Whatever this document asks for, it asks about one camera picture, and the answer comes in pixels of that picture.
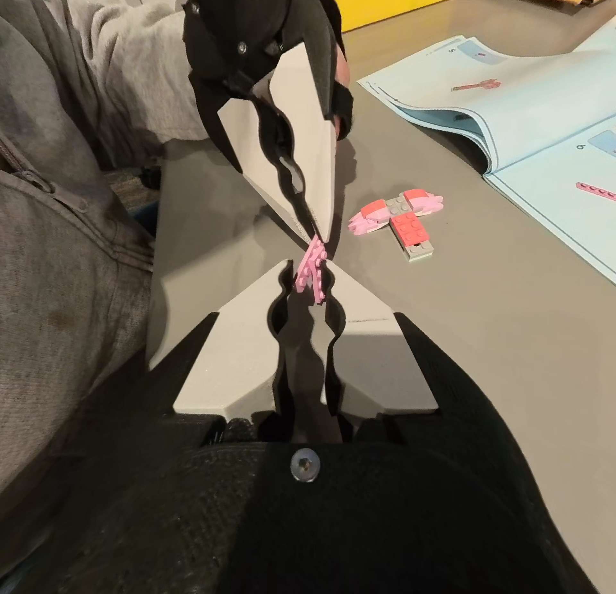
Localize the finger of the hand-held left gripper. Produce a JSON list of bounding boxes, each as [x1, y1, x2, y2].
[[269, 42, 338, 243], [217, 96, 323, 244]]

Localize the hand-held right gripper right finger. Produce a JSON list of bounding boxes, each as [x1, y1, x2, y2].
[[325, 261, 440, 442]]

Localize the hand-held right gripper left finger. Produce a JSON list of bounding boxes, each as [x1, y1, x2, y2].
[[172, 259, 294, 442]]

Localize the pink wedge brick plate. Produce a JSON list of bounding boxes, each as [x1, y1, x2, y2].
[[308, 267, 333, 307]]

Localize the long pink brick plate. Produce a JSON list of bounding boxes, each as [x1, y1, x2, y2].
[[295, 234, 329, 294]]

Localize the pink red brick model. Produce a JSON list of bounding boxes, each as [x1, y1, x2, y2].
[[347, 188, 444, 264]]

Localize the yellow plastic bin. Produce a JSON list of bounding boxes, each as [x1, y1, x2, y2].
[[313, 0, 463, 33]]

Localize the light blue instruction booklet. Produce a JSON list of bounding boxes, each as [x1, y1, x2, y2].
[[357, 14, 616, 284]]

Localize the person's left forearm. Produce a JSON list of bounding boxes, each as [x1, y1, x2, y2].
[[63, 0, 210, 145]]

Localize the grey desk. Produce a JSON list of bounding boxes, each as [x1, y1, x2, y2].
[[146, 0, 616, 594]]

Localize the person's left hand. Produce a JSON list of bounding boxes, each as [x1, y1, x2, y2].
[[334, 50, 356, 142]]

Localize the person's grey clothing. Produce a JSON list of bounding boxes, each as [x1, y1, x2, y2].
[[0, 0, 159, 508]]

